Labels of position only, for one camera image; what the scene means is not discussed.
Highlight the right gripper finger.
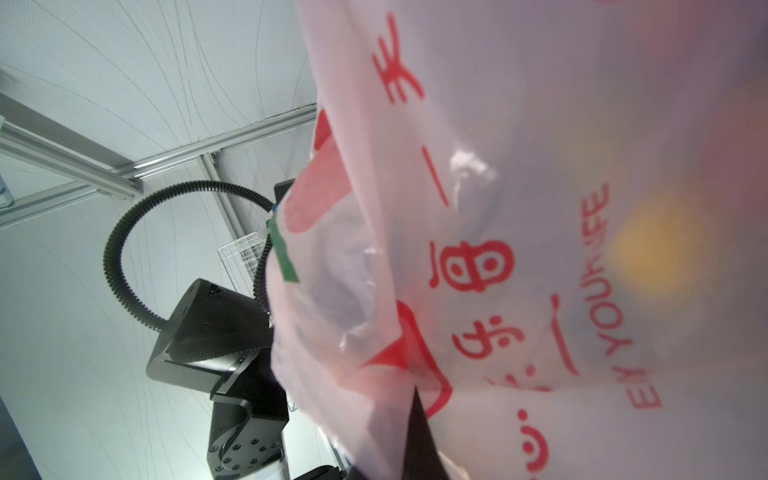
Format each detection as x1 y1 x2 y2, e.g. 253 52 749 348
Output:
403 390 449 480

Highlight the white wire basket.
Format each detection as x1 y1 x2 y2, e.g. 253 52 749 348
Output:
217 233 265 297

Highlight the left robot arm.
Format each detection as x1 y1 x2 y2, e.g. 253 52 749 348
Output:
103 180 289 479

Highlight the pink printed plastic bag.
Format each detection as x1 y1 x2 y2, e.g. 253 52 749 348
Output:
268 1 767 479

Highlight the aluminium cross rail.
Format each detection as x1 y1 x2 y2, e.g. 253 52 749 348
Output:
1 120 143 198

